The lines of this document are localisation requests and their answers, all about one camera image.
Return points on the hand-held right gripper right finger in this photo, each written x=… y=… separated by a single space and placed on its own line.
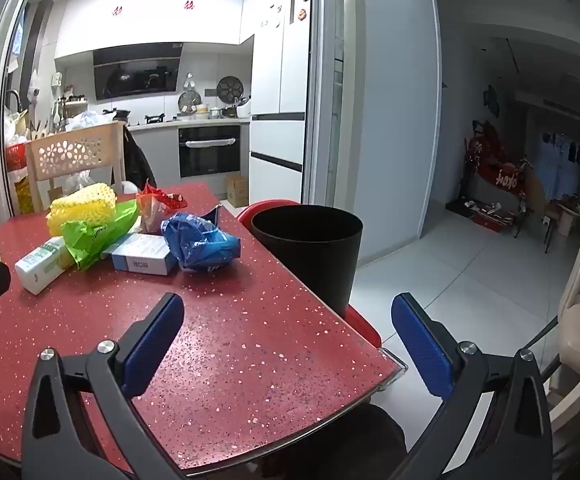
x=422 y=345

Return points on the round patterned wall plate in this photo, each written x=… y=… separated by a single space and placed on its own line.
x=230 y=89

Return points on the beige perforated plastic chair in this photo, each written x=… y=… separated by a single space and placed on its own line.
x=70 y=155

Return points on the yellow mesh sponge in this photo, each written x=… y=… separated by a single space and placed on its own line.
x=82 y=205

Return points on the yellow bag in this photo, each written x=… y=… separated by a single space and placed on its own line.
x=25 y=192

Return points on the white rice cooker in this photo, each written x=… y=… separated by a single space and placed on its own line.
x=243 y=109

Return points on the black range hood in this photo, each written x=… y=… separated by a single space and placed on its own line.
x=137 y=72

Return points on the white refrigerator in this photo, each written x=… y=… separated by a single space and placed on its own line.
x=280 y=60

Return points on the white plastic bag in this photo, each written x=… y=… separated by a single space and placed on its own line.
x=87 y=121

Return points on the red plastic chair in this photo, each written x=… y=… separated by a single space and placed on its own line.
x=365 y=330

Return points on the black built-in oven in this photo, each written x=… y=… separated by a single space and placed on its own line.
x=209 y=152

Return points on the dark wooden stool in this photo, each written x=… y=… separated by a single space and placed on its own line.
x=535 y=215

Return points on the gas stove burner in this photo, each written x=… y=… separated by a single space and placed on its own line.
x=154 y=119

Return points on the black waste bin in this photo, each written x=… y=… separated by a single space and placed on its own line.
x=310 y=260

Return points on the red snack wrapper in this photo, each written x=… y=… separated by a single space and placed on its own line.
x=167 y=200

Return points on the black wok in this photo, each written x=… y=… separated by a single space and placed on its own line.
x=116 y=114

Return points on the black jacket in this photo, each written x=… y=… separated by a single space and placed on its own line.
x=137 y=160

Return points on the blue and white carton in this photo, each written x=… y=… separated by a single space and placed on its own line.
x=140 y=257

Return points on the blue plastic bag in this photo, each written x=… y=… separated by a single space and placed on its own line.
x=200 y=242

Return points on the green plastic bag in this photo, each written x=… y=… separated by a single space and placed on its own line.
x=90 y=240

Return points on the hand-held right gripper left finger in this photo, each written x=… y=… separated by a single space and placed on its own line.
x=152 y=345

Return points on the round glass pot lid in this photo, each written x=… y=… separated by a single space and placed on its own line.
x=188 y=101

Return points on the white and green tube box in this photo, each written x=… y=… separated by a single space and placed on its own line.
x=37 y=267

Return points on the brown cardboard box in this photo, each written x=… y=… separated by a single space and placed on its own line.
x=237 y=190

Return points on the red basket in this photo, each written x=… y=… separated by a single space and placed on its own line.
x=16 y=156

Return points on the white sliding door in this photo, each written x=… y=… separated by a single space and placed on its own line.
x=332 y=85

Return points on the small cardboard box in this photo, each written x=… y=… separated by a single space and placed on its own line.
x=567 y=220

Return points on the red festive decoration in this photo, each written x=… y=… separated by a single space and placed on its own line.
x=497 y=165

